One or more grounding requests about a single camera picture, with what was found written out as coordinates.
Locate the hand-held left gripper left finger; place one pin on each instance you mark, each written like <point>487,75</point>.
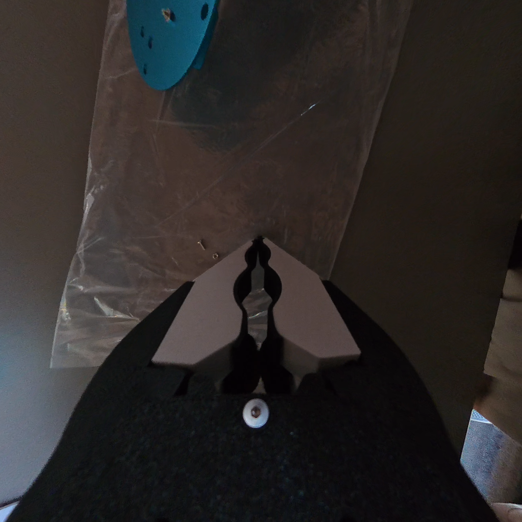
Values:
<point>195,322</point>

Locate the person's torso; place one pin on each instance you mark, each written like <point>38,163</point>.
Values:
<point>505,326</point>

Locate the blue round plate with bracket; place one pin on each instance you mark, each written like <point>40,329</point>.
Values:
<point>171,49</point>

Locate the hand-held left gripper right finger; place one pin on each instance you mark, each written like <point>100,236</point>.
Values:
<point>318,322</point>

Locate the clear plastic bag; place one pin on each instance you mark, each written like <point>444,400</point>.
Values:
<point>244,163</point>

